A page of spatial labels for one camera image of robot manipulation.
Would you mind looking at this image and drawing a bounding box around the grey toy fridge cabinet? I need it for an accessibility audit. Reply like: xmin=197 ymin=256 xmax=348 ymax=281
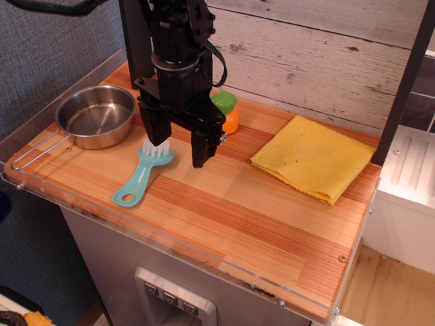
xmin=61 ymin=209 xmax=310 ymax=325

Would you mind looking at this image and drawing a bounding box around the yellow folded rag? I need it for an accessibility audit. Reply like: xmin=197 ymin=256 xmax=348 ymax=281
xmin=251 ymin=115 xmax=376 ymax=206

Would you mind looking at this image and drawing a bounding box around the teal dish brush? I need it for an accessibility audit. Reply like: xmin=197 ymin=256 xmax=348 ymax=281
xmin=112 ymin=138 xmax=174 ymax=208

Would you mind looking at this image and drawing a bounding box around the orange toy carrot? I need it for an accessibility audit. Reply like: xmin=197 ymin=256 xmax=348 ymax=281
xmin=211 ymin=91 xmax=239 ymax=134

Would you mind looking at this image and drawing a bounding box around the silver dispenser panel with buttons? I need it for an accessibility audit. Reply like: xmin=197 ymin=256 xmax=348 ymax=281
xmin=135 ymin=266 xmax=218 ymax=325

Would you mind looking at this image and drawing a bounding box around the dark frame post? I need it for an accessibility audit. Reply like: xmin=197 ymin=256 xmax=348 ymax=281
xmin=118 ymin=0 xmax=154 ymax=90
xmin=372 ymin=0 xmax=434 ymax=166

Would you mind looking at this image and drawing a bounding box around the white toy sink unit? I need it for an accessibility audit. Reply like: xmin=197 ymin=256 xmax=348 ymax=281
xmin=362 ymin=126 xmax=434 ymax=273

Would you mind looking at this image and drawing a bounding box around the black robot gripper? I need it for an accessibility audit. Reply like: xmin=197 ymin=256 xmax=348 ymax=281
xmin=135 ymin=60 xmax=226 ymax=168

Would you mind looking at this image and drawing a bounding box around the silver pot with wire handle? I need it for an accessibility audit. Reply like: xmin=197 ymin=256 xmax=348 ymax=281
xmin=10 ymin=86 xmax=136 ymax=170

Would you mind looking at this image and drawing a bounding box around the dark left frame post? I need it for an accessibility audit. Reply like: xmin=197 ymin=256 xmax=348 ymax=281
xmin=118 ymin=0 xmax=154 ymax=90

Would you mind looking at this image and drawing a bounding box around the dark right frame post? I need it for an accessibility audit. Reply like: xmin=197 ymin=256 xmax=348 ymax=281
xmin=372 ymin=0 xmax=434 ymax=166

